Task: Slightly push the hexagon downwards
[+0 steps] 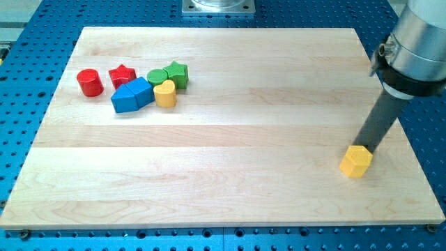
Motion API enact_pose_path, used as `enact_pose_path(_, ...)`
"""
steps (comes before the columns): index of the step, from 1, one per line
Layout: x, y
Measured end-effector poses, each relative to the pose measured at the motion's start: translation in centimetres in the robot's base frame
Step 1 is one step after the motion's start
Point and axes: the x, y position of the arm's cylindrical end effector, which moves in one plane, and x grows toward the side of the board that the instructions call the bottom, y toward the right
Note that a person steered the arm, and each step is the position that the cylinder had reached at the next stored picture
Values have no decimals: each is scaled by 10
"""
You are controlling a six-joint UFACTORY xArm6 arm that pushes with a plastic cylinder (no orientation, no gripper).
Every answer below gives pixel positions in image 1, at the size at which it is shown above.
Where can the right board clamp screw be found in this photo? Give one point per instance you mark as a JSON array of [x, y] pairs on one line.
[[431, 228]]

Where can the yellow hexagon block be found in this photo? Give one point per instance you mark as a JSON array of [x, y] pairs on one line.
[[356, 161]]

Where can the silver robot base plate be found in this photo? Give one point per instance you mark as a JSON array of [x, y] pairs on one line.
[[218, 6]]

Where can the red cylinder block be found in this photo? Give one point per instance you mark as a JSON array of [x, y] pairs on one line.
[[90, 82]]

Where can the green star block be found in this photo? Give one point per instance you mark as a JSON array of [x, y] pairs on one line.
[[178, 73]]

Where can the yellow heart block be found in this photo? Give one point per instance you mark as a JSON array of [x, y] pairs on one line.
[[165, 94]]

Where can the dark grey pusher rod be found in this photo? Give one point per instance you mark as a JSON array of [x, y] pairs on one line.
[[382, 116]]

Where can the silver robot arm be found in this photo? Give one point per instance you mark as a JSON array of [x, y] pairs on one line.
[[411, 61]]

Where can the board clamp screw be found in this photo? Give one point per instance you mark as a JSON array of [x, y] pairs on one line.
[[431, 228], [24, 234]]

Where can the left board clamp screw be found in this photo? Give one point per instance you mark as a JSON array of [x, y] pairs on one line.
[[24, 234]]

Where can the red star block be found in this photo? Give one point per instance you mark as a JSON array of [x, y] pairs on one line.
[[121, 75]]

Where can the blue cube block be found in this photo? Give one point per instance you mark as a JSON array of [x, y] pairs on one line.
[[142, 90]]

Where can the green cylinder block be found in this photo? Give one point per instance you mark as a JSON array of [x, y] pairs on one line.
[[156, 76]]

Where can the light wooden board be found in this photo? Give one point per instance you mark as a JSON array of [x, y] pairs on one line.
[[255, 139]]

